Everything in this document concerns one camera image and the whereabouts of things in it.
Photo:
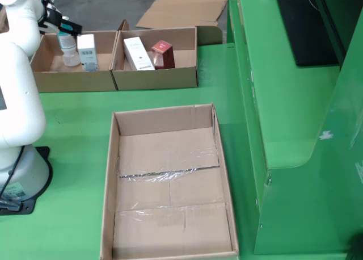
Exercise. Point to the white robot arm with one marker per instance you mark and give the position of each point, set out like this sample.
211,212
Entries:
20,101

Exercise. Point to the wooden pallet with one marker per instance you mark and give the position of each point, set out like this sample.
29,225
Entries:
3,21

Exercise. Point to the large shallow cardboard tray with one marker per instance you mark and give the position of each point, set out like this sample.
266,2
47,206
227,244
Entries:
170,228

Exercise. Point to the flattened cardboard sheets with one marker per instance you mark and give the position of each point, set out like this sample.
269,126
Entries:
181,10

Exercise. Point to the open cardboard box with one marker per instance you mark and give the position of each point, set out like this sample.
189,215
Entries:
73,82
158,78

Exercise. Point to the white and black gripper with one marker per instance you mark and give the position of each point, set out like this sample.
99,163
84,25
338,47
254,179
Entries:
51,21

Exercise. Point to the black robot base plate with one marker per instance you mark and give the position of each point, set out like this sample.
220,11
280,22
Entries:
28,207

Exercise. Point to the dark red perfume box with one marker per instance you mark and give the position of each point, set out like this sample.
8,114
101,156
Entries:
163,55

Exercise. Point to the white carton with barcode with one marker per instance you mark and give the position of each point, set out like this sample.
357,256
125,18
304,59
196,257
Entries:
88,52

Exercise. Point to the green metal shelf unit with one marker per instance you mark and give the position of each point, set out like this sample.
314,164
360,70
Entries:
283,101

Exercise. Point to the tall white product carton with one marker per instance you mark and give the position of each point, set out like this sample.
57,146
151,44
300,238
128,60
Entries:
137,54

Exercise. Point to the white spray bottle teal label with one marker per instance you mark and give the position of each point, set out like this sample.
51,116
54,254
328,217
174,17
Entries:
68,44

